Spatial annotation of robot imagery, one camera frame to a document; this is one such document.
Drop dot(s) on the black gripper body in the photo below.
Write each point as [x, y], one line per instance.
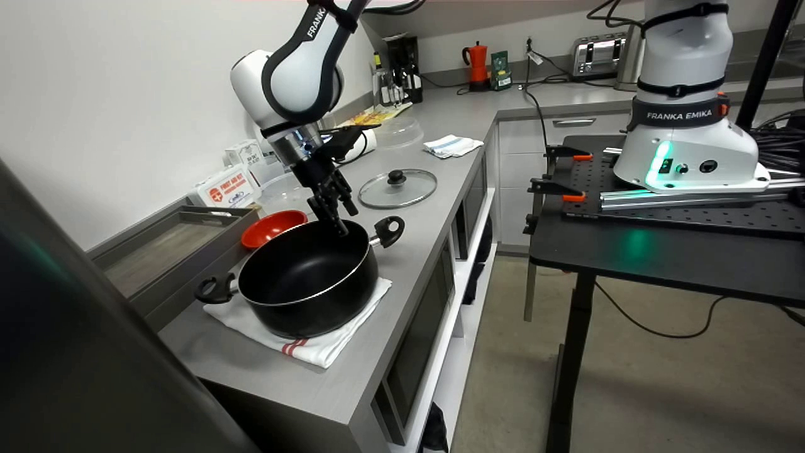
[316, 160]

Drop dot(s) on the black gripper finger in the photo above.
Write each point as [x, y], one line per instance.
[345, 198]
[336, 217]

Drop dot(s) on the black cooking pot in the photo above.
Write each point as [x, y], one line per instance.
[311, 277]

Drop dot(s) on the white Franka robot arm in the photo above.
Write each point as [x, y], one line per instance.
[683, 51]

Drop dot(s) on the red coffee pot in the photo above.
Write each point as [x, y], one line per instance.
[478, 63]

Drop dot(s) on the white carton box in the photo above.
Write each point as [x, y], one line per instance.
[263, 160]

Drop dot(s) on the glass lid black knob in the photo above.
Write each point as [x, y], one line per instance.
[399, 190]

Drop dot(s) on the white paper towel roll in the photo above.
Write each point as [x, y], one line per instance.
[368, 144]

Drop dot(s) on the red bowl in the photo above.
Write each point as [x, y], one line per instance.
[267, 227]

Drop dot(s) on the yellow cloth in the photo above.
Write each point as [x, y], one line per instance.
[378, 114]

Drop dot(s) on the grey counter cabinet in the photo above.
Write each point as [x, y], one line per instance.
[418, 243]

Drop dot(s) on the red white sign card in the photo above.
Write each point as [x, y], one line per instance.
[228, 190]

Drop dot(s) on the blue-striped white towel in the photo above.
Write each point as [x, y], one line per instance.
[453, 146]

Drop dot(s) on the black coffee machine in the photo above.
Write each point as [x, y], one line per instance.
[403, 67]

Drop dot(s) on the red-striped white towel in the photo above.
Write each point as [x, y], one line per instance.
[316, 349]

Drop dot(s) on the built-in black microwave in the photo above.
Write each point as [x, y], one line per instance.
[417, 336]

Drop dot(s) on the grey metal tray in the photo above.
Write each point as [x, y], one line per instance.
[168, 252]

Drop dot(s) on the green box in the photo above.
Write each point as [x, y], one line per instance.
[501, 72]

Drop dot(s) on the steel toaster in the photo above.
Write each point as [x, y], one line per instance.
[600, 56]

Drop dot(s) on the black breadboard robot table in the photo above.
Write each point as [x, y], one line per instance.
[669, 243]

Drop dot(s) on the black stand pole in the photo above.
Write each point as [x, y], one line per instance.
[768, 59]

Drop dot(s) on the aluminium rail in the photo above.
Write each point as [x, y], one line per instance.
[696, 195]

